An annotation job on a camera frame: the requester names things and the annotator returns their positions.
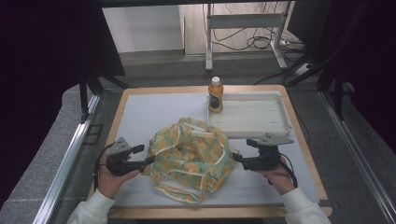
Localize pale grey table mat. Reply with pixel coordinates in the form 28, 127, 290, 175
108, 91, 321, 208

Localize white plastic tray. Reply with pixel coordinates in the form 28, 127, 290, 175
205, 92, 293, 139

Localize person's left hand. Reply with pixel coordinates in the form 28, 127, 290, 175
96, 154, 141, 201

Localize black metal stand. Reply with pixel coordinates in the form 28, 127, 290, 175
286, 52, 347, 121

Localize right hand-held gripper cable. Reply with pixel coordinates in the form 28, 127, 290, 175
277, 152, 299, 189

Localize black tripod stand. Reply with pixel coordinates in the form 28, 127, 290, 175
78, 66, 132, 124

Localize orange juice bottle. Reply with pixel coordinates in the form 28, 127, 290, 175
207, 76, 225, 115

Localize person's right hand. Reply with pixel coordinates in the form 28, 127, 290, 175
260, 155, 297, 197

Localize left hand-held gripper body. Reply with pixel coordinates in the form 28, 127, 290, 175
106, 136, 148, 177

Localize white power strip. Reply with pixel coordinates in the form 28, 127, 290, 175
293, 63, 312, 77

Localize dark curtain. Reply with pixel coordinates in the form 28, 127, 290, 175
0, 0, 126, 210
288, 0, 396, 154

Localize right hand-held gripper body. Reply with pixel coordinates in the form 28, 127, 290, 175
242, 133, 295, 172

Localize black floor cables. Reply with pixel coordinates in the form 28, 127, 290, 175
211, 2, 307, 53

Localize aluminium rail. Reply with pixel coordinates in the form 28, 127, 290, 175
319, 91, 396, 224
32, 93, 102, 224

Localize white metal desk frame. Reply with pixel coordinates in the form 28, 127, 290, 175
204, 2, 290, 73

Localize green orange-print cloth bag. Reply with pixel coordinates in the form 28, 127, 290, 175
146, 117, 237, 204

